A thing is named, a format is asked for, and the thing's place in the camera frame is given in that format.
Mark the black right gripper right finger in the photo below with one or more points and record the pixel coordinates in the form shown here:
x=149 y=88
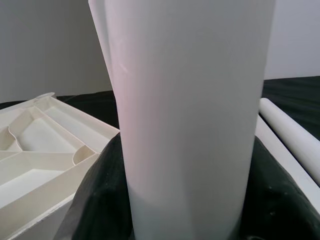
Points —
x=275 y=205

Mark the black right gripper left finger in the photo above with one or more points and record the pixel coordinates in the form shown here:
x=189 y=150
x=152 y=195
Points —
x=105 y=200

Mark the white plastic table top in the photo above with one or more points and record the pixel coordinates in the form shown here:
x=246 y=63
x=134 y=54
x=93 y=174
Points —
x=37 y=150

